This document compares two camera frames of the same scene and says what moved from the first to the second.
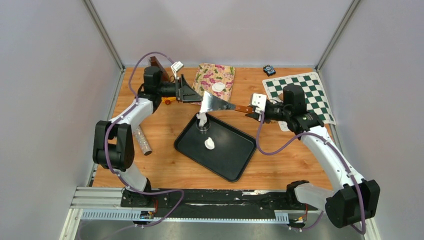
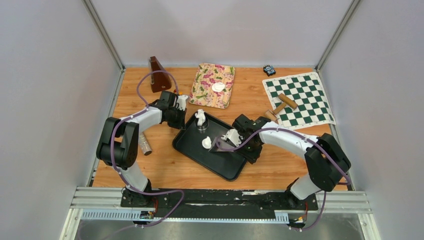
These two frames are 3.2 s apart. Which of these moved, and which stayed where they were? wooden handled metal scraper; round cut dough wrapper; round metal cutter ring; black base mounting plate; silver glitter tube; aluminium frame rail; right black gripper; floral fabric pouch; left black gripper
Moved: left black gripper; wooden handled metal scraper; right black gripper
Stayed: silver glitter tube; round cut dough wrapper; floral fabric pouch; round metal cutter ring; aluminium frame rail; black base mounting plate
